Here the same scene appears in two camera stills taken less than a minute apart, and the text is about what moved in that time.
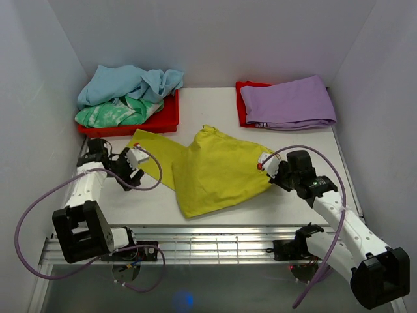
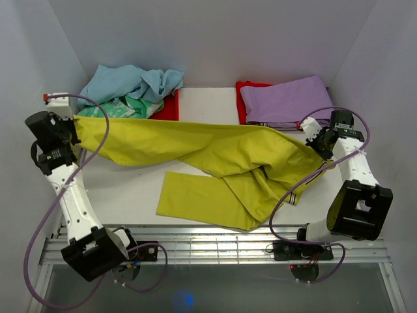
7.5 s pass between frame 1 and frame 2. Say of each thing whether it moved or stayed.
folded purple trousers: stayed
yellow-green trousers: moved
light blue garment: stayed
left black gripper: moved
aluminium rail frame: stayed
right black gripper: moved
